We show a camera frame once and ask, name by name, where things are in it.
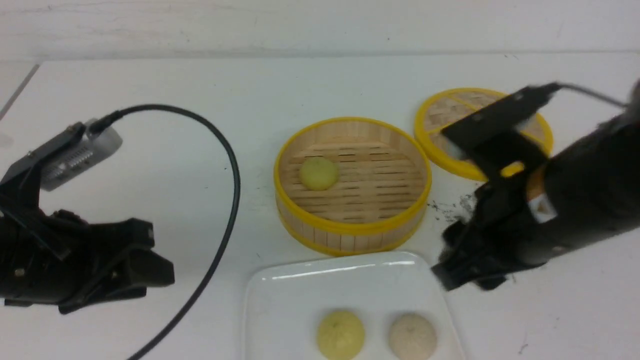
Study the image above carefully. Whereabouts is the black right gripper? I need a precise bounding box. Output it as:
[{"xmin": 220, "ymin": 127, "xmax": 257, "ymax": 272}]
[{"xmin": 431, "ymin": 165, "xmax": 548, "ymax": 291}]

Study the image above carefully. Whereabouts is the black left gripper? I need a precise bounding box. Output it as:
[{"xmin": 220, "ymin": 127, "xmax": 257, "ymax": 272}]
[{"xmin": 1, "ymin": 166, "xmax": 175, "ymax": 315}]

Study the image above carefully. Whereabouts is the white steamed bun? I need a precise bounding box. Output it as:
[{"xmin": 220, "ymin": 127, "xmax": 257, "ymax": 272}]
[{"xmin": 388, "ymin": 313, "xmax": 438, "ymax": 360}]

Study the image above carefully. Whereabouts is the yellow steamed bun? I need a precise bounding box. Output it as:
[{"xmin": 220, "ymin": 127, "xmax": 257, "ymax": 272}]
[
  {"xmin": 315, "ymin": 310, "xmax": 366, "ymax": 360},
  {"xmin": 298, "ymin": 156, "xmax": 339, "ymax": 191}
]

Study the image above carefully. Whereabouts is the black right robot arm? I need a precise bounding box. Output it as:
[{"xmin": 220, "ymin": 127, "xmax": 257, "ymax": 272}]
[{"xmin": 432, "ymin": 82, "xmax": 640, "ymax": 291}]

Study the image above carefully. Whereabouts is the yellow steamed bun on plate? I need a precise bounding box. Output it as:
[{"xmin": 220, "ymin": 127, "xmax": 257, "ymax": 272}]
[{"xmin": 315, "ymin": 310, "xmax": 366, "ymax": 360}]

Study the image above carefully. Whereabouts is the white square plate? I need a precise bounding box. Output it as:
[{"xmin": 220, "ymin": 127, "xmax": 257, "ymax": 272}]
[{"xmin": 241, "ymin": 251, "xmax": 466, "ymax": 360}]

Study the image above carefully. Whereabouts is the yellow rimmed bamboo steamer basket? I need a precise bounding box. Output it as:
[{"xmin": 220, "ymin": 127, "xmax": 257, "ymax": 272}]
[{"xmin": 273, "ymin": 117, "xmax": 432, "ymax": 256}]

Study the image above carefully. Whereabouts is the yellow rimmed bamboo steamer lid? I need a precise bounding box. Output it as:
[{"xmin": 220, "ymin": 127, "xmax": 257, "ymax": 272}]
[{"xmin": 414, "ymin": 88, "xmax": 554, "ymax": 182}]

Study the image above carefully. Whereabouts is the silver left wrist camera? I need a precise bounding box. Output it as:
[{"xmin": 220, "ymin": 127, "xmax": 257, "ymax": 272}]
[{"xmin": 40, "ymin": 118, "xmax": 123, "ymax": 192}]

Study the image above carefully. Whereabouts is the black left camera cable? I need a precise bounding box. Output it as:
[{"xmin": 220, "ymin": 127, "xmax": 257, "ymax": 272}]
[{"xmin": 87, "ymin": 104, "xmax": 242, "ymax": 360}]

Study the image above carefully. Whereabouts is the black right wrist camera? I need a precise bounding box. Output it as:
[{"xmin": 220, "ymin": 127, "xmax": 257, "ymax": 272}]
[{"xmin": 441, "ymin": 82, "xmax": 560, "ymax": 183}]

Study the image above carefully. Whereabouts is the grey right camera cable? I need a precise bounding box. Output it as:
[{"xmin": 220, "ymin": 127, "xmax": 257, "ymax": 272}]
[{"xmin": 555, "ymin": 82, "xmax": 629, "ymax": 109}]

